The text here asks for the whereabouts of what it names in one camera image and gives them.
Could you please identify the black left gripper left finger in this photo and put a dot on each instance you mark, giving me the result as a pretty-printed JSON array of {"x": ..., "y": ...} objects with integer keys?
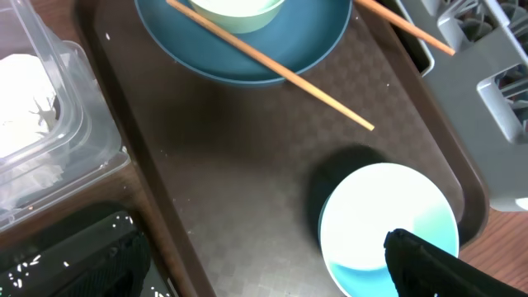
[{"x": 120, "y": 273}]

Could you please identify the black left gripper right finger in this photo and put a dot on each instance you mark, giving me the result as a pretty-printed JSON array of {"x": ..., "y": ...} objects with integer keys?
[{"x": 418, "y": 269}]

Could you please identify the light blue bowl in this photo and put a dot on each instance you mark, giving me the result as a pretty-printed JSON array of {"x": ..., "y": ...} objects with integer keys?
[{"x": 366, "y": 205}]

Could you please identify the white tissue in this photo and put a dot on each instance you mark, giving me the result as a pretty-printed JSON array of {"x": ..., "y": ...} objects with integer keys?
[{"x": 27, "y": 116}]

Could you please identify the wooden chopstick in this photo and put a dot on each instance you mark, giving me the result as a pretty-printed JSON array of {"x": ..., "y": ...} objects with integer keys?
[
  {"x": 401, "y": 23},
  {"x": 271, "y": 64}
]

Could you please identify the grey dishwasher rack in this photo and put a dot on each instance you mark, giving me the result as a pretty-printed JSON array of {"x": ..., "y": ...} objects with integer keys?
[{"x": 482, "y": 88}]

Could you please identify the black tray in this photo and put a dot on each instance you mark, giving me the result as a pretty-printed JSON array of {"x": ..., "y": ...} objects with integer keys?
[{"x": 62, "y": 255}]

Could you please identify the spilled white rice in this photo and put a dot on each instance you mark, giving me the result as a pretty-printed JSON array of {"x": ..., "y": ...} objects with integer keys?
[{"x": 24, "y": 268}]

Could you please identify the brown serving tray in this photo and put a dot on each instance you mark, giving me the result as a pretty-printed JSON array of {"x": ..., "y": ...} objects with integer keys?
[{"x": 240, "y": 173}]

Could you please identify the clear plastic bin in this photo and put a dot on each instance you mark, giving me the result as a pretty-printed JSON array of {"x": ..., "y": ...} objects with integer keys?
[{"x": 23, "y": 32}]

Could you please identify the dark blue plate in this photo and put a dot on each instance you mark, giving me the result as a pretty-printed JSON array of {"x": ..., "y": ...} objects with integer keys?
[{"x": 302, "y": 34}]

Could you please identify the mint green bowl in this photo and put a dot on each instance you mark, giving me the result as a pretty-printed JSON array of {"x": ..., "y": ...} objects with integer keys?
[{"x": 238, "y": 16}]

